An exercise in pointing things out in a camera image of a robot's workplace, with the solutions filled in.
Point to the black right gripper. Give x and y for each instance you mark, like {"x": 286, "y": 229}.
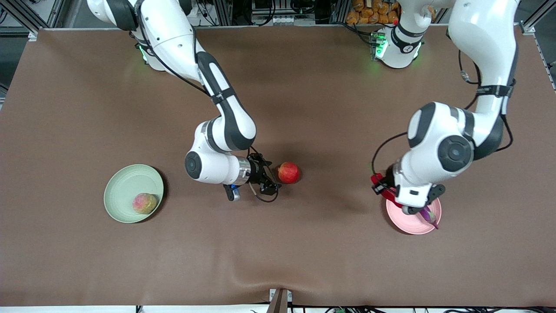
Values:
{"x": 259, "y": 171}

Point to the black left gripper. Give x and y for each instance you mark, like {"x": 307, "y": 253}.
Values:
{"x": 389, "y": 178}

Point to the red chili pepper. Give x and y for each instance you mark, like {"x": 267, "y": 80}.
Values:
{"x": 375, "y": 177}

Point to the red apple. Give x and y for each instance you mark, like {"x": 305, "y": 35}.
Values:
{"x": 289, "y": 173}

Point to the purple eggplant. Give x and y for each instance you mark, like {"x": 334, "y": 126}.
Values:
{"x": 430, "y": 216}

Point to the pale pink peach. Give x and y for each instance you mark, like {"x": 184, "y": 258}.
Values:
{"x": 144, "y": 203}

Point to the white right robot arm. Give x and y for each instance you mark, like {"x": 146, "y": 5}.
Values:
{"x": 173, "y": 34}

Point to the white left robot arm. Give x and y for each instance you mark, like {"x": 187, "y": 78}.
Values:
{"x": 482, "y": 39}

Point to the pink plate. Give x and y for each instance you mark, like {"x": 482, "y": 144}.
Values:
{"x": 412, "y": 224}

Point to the brown table cloth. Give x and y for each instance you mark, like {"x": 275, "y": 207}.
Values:
{"x": 278, "y": 243}

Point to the pale green plate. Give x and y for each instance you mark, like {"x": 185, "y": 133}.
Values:
{"x": 126, "y": 182}

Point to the white connector strip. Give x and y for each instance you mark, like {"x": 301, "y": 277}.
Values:
{"x": 278, "y": 20}

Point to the white power strip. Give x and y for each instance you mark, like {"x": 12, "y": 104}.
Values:
{"x": 204, "y": 17}

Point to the bag of orange snacks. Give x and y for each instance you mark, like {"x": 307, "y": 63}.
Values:
{"x": 360, "y": 15}

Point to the aluminium frame post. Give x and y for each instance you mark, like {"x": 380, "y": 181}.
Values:
{"x": 26, "y": 20}
{"x": 223, "y": 13}
{"x": 341, "y": 11}
{"x": 527, "y": 26}

